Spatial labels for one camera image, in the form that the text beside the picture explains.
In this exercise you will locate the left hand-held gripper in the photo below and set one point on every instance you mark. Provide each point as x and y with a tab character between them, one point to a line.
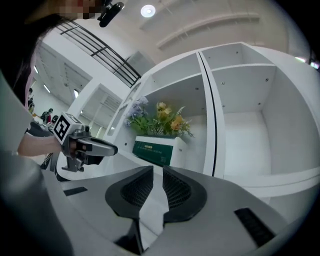
66	126

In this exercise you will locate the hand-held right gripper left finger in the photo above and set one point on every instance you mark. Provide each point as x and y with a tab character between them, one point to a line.
100	212

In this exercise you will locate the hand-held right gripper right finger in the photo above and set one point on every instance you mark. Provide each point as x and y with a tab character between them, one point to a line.
215	225

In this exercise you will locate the dark green box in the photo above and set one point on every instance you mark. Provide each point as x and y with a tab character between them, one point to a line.
152	150

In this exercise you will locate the white shelving cabinet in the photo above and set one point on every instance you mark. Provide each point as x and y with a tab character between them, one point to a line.
250	140

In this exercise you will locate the person's left forearm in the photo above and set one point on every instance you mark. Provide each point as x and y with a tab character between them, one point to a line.
37	146

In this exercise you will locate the person's left hand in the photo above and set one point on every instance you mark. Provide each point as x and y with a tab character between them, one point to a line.
73	148

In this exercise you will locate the artificial flower arrangement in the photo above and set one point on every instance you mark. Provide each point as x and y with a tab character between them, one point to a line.
162	117

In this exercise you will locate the black railing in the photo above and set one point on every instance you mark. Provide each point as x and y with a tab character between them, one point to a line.
105	51

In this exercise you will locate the round ceiling light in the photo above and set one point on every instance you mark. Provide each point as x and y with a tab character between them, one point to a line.
148	11

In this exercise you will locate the black head-mounted camera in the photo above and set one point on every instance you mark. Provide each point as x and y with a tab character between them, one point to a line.
110	13

